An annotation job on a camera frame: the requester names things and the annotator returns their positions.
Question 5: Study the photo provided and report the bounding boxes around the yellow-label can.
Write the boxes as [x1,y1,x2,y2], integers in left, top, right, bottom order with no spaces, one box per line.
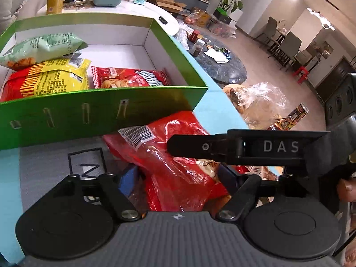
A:
[270,103,310,131]

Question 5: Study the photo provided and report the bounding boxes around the orange printed carton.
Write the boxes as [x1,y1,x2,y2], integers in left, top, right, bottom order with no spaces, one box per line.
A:
[192,7,212,29]

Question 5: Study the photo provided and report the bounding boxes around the red zigzag-edged snack packet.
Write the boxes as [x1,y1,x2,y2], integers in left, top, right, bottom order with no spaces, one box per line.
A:
[90,66,171,90]

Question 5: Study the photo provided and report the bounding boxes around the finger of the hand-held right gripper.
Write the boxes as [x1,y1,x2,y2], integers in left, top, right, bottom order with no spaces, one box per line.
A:
[167,130,246,164]

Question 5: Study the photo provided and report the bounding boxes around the jar of dark contents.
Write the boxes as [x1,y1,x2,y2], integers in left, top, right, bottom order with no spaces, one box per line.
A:
[192,39,205,58]

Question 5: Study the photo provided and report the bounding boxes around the clear storage box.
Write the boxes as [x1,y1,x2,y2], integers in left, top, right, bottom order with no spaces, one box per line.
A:
[208,19,237,38]

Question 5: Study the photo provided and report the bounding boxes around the black and green box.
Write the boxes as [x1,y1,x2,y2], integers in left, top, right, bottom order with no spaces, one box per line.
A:
[213,8,232,24]

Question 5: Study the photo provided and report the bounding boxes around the dark marble round table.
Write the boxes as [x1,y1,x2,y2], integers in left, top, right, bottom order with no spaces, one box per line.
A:
[178,30,249,84]

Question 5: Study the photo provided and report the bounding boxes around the red stool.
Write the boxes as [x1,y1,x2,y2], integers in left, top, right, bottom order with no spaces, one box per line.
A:
[296,67,310,83]

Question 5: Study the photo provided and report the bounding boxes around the grey cushion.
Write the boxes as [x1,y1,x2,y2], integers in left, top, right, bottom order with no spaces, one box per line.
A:
[15,0,47,20]

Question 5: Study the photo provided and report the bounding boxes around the dark cabinet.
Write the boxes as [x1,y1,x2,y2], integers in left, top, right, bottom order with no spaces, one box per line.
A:
[316,58,356,104]

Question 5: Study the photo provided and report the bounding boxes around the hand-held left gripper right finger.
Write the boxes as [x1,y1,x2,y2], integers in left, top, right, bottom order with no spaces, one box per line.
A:
[217,165,308,222]

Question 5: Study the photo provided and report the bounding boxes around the white paper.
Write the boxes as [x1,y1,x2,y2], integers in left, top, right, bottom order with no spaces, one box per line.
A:
[203,49,227,63]

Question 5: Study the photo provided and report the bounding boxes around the brown pastry snack packet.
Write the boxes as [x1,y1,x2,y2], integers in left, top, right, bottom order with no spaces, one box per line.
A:
[195,158,279,184]

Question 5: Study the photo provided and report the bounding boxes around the red transparent snack bag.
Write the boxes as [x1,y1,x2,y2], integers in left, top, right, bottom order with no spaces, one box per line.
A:
[103,111,232,212]

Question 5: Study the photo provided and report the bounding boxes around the yellow striped snack packet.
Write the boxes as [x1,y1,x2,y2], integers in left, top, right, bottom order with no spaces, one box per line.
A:
[21,58,92,98]

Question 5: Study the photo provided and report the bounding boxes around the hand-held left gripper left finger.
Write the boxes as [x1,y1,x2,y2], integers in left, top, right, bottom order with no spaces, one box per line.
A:
[54,165,141,223]

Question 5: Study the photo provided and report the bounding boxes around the large-leaf potted plant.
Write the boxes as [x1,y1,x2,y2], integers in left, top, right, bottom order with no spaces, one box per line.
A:
[214,0,249,15]

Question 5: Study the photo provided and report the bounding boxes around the open cardboard box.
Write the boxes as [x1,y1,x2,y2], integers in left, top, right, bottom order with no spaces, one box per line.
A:
[150,0,187,15]

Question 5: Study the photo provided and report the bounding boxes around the bag of oranges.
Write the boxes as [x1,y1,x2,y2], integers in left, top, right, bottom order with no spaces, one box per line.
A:
[185,10,201,24]

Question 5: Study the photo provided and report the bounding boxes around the light green snack packet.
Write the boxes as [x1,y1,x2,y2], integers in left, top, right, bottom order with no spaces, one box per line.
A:
[0,32,87,71]

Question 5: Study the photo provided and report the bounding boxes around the shiny red snack packet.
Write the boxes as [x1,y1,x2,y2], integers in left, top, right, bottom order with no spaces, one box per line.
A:
[0,72,32,102]

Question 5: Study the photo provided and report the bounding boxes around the grey dining chair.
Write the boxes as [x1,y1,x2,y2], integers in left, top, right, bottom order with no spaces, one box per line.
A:
[268,32,302,65]
[255,17,279,48]

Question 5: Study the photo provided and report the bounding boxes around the ceiling lamp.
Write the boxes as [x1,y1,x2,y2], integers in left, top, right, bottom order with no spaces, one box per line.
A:
[307,7,335,30]

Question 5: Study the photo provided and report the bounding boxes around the green cardboard box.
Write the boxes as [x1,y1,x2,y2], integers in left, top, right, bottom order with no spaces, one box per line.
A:
[0,15,208,151]

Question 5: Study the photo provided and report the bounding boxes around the yellow can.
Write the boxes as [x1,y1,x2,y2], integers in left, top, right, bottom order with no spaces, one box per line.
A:
[46,0,67,15]

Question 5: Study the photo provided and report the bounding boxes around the clear plastic bag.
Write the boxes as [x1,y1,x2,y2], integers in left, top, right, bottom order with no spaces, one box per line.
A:
[231,82,290,129]

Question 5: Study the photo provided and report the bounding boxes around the person's right hand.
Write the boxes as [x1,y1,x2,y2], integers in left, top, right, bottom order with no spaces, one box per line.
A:
[336,176,356,201]

